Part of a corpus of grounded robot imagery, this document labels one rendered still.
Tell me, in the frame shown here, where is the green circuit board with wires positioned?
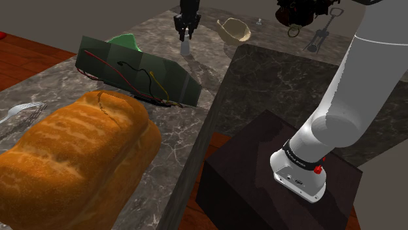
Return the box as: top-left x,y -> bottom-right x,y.
75,35 -> 203,108

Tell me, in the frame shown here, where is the bright green curved object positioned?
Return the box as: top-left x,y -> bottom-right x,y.
107,33 -> 143,53

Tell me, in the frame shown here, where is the dark red pot with ring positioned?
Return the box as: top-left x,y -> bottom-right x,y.
275,0 -> 341,39

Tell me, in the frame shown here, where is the dark robot stand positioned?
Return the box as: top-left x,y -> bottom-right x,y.
195,109 -> 364,230

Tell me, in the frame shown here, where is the silver fork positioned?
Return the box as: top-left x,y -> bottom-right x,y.
0,101 -> 44,125

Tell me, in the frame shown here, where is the beige bowl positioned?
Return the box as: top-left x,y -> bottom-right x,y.
216,18 -> 252,46

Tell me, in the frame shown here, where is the brown bread loaf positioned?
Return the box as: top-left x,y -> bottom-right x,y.
0,90 -> 163,230

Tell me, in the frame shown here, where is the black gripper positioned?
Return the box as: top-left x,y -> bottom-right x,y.
173,0 -> 202,42

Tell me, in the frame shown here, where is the metal corkscrew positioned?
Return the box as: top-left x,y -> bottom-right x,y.
303,7 -> 345,54

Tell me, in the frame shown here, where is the small pale grey shaker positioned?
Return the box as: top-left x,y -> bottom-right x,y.
180,28 -> 192,57

